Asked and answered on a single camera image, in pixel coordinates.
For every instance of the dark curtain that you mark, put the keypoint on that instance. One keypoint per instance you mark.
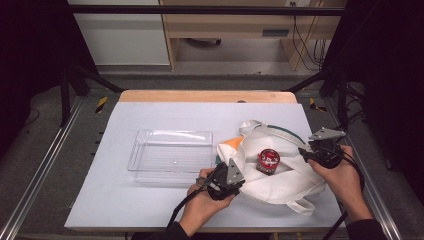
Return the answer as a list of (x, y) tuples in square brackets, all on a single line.
[(30, 50), (393, 66)]

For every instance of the red round can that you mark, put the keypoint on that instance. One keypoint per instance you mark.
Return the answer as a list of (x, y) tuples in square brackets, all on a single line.
[(268, 161)]

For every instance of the person's right hand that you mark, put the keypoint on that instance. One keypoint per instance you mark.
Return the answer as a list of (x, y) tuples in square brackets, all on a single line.
[(343, 183)]

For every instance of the white printed tote bag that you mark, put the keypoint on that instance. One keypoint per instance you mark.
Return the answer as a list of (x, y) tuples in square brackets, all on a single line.
[(286, 186)]

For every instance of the wooden table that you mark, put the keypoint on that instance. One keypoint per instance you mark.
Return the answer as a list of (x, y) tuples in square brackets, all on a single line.
[(206, 96)]

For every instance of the light wooden desk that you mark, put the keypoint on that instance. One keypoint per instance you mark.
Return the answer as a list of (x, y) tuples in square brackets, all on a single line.
[(226, 25)]

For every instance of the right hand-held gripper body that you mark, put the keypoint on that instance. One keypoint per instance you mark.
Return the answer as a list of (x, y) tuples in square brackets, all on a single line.
[(325, 151)]

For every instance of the black metal stand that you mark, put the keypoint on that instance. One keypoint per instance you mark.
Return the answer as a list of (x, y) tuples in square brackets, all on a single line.
[(341, 96), (65, 96)]

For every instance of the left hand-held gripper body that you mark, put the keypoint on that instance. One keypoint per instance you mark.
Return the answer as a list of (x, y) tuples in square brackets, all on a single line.
[(230, 176)]

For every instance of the clear plastic tray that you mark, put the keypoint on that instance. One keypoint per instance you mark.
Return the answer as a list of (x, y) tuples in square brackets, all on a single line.
[(173, 156)]

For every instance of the white table board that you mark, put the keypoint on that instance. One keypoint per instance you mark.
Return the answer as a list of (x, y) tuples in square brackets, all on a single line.
[(173, 115)]

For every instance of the black horizontal frame bar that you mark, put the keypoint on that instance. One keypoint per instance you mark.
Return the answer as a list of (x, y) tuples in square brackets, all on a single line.
[(200, 10)]

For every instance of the person's left hand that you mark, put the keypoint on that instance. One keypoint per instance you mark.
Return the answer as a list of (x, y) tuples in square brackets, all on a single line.
[(200, 206)]

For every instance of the aluminium rail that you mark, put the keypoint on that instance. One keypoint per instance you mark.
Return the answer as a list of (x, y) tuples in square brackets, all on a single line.
[(376, 200), (43, 163)]

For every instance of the white cabinet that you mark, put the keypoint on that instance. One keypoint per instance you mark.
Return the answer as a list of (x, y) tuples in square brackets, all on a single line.
[(123, 40)]

